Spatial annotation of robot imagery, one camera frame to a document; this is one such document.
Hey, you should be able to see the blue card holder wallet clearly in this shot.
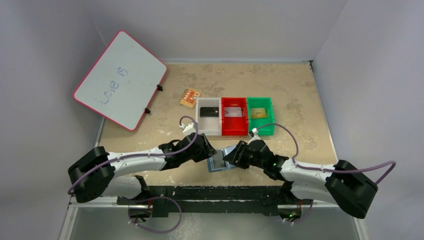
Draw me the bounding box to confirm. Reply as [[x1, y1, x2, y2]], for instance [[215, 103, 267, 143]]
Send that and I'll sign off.
[[207, 145, 236, 173]]

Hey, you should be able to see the white plastic bin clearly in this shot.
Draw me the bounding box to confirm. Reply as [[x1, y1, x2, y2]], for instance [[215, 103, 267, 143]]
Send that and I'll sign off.
[[195, 97, 222, 136]]

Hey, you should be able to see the green plastic bin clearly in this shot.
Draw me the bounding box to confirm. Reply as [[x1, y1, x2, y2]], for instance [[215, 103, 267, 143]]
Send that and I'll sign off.
[[246, 97, 275, 136]]

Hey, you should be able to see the red plastic bin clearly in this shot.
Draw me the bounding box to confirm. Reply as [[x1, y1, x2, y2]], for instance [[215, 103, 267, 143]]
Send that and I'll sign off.
[[221, 97, 249, 136]]

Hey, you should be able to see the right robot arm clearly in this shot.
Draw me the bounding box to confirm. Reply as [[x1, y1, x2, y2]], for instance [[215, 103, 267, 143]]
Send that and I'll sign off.
[[223, 140, 378, 219]]

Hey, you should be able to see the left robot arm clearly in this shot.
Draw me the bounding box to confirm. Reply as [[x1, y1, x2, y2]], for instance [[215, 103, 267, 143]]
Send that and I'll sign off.
[[67, 133, 217, 203]]

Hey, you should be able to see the black card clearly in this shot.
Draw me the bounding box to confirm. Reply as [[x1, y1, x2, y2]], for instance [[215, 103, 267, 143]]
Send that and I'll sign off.
[[199, 106, 220, 118]]

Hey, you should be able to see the gold card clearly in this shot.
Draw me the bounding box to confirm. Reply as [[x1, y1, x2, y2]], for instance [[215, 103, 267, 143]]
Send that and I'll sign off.
[[249, 107, 268, 119]]

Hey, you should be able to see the white patterned card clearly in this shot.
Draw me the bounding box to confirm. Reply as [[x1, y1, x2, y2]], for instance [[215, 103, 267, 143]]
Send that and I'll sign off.
[[224, 106, 243, 118]]

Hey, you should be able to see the orange spiral notebook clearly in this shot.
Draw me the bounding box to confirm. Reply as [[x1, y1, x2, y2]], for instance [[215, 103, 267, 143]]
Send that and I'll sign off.
[[178, 88, 201, 108]]

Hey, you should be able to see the pink-framed whiteboard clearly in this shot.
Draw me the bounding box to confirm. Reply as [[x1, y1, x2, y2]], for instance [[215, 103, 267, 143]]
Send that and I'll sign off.
[[73, 30, 168, 131]]

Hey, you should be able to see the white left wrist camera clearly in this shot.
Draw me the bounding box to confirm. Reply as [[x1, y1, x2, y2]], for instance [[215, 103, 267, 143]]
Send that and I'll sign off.
[[179, 122, 198, 136]]

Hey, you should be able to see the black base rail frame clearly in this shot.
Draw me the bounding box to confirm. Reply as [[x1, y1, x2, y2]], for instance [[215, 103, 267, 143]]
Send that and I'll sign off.
[[67, 184, 362, 220]]

